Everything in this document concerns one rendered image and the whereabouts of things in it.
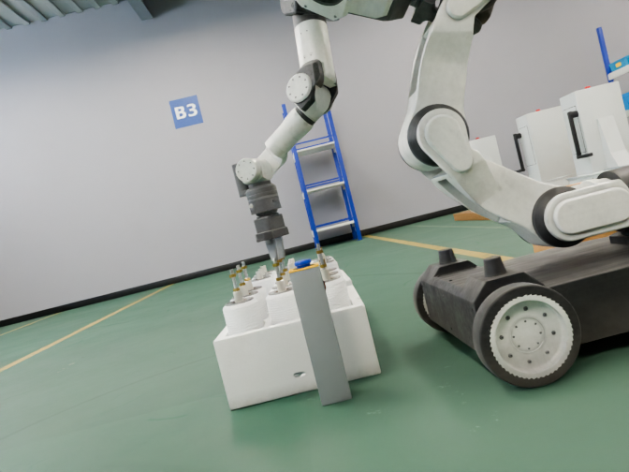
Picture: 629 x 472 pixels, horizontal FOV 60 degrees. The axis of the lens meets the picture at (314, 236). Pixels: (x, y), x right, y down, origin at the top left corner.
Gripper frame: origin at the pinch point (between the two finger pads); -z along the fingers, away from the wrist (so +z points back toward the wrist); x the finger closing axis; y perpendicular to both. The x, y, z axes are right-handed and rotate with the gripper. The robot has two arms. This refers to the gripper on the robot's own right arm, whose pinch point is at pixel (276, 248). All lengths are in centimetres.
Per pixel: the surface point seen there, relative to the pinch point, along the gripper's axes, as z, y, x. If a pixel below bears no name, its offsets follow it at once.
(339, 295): -14.8, -19.9, -7.3
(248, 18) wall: 300, 303, 540
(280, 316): -16.2, -6.2, -15.3
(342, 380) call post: -31.2, -24.1, -23.9
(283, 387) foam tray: -33.2, -4.8, -19.7
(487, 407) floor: -36, -57, -31
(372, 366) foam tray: -33.6, -24.8, -8.8
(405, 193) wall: 7, 169, 620
